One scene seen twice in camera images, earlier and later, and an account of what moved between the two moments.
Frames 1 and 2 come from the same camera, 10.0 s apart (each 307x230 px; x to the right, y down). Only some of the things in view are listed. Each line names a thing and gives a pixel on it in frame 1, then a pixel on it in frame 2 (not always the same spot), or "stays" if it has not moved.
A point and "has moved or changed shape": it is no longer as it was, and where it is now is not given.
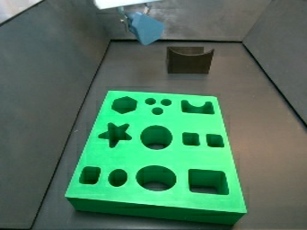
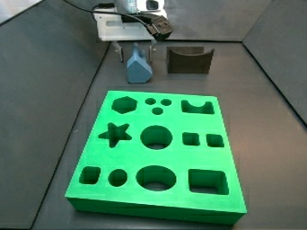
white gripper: x=117 y=4 to x=114 y=30
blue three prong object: x=146 y=28 has moved or changed shape
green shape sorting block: x=157 y=160 stays
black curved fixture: x=188 y=60 stays
